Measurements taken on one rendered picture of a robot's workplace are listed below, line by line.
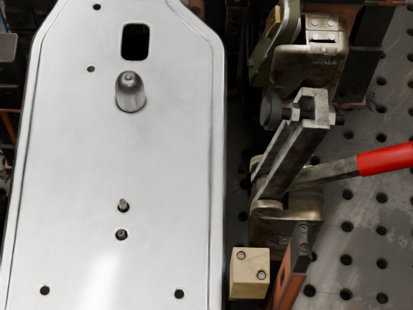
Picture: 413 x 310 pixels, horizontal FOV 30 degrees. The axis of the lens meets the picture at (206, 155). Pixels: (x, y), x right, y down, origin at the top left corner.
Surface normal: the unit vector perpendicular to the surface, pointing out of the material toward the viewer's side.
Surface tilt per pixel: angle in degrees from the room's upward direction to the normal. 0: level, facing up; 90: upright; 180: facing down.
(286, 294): 90
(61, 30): 0
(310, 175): 33
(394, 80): 0
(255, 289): 90
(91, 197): 0
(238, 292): 90
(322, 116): 9
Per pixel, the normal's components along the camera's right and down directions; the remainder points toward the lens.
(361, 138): 0.03, -0.44
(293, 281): -0.02, 0.90
